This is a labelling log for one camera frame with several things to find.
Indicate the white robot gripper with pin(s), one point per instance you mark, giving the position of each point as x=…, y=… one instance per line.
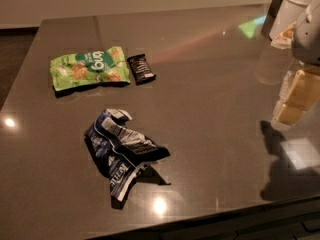
x=308, y=37

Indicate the blue chip bag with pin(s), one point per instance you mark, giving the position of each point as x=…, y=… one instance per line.
x=123, y=152

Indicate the green rice chip bag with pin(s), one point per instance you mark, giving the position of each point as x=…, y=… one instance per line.
x=92, y=68

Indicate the white cylindrical container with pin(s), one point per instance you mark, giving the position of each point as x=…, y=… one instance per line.
x=285, y=20

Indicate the small black snack packet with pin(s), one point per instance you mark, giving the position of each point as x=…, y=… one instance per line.
x=140, y=69

